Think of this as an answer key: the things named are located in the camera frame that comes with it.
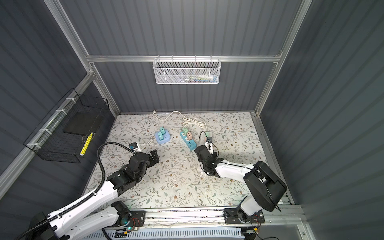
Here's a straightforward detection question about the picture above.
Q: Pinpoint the white wire wall basket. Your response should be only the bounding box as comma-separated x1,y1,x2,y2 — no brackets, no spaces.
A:
153,59,222,85

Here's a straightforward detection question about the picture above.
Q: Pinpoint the white power strip cable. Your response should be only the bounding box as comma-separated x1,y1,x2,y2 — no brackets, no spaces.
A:
140,109,187,148

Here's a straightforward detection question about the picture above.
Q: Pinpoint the pink plug adapter cube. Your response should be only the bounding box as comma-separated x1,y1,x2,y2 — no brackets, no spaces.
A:
187,132,193,140

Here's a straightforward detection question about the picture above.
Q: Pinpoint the teal blue power strip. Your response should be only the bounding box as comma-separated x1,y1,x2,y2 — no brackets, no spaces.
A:
180,131,197,151

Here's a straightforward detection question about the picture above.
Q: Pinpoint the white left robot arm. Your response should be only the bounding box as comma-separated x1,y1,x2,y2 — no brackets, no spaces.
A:
23,150,160,240

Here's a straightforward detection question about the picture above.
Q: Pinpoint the black wire side basket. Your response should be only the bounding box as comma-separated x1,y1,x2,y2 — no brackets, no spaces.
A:
24,91,110,164

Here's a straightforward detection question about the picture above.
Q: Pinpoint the teal plug adapter cube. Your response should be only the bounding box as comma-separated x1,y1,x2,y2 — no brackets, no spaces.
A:
157,132,165,141
160,127,166,135

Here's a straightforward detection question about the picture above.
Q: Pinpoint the black corrugated cable conduit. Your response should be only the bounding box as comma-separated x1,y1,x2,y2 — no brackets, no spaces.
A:
13,142,134,240

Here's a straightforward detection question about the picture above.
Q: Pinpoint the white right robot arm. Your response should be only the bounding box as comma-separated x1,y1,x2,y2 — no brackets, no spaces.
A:
195,145,288,222

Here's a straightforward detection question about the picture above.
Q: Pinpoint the coiled white cable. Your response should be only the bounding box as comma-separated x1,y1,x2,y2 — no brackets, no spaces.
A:
182,116,208,134

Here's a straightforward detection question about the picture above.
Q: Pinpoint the long white power strip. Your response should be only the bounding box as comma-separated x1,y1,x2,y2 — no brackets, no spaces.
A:
195,131,214,174

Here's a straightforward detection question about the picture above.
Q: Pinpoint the yellow marker in basket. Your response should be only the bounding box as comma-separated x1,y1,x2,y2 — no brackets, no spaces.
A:
80,132,94,156

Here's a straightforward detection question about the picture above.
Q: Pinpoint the light blue round power strip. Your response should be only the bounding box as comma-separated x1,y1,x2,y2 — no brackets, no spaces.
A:
155,130,171,145

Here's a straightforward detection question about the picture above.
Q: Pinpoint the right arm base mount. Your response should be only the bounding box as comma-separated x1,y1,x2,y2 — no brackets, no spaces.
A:
223,208,265,225

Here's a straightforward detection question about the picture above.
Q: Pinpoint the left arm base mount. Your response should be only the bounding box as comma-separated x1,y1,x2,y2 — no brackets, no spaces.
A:
108,211,147,228

